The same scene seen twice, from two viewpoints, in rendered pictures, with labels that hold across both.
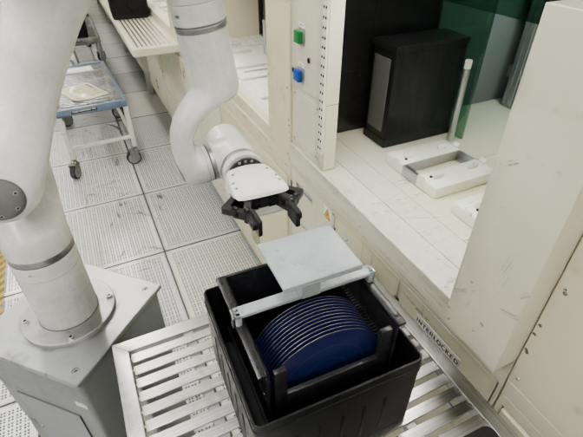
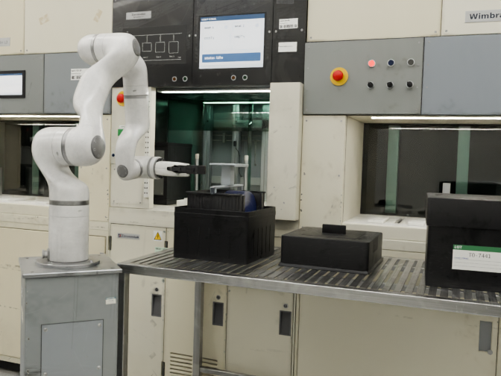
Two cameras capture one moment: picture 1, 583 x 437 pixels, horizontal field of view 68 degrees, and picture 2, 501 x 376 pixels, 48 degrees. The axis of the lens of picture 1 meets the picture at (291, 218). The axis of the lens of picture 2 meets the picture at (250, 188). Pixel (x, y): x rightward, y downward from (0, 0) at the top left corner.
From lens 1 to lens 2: 1.68 m
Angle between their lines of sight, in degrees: 53
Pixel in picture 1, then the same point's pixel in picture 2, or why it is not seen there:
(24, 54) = (103, 88)
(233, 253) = not seen: outside the picture
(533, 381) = (308, 221)
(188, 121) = (136, 138)
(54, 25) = (112, 80)
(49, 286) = (85, 220)
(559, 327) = (307, 189)
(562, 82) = (282, 101)
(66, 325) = (83, 257)
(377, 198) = not seen: hidden behind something
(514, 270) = (288, 168)
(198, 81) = (139, 119)
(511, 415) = not seen: hidden behind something
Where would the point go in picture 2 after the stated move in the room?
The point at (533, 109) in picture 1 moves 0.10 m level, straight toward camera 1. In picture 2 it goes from (276, 112) to (283, 110)
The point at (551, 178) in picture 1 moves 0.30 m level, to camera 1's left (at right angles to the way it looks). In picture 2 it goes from (288, 129) to (231, 124)
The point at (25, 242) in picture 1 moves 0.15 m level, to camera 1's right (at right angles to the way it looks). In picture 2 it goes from (83, 186) to (125, 185)
